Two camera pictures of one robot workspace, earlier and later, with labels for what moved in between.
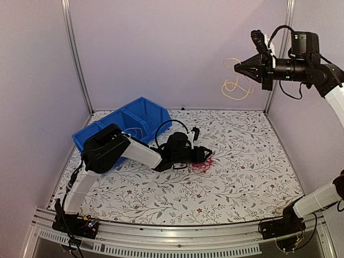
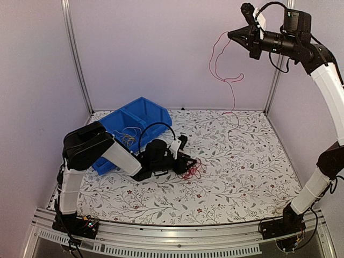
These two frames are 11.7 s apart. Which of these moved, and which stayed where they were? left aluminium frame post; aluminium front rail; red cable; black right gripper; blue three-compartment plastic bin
Moved: red cable; black right gripper
Stayed: left aluminium frame post; aluminium front rail; blue three-compartment plastic bin
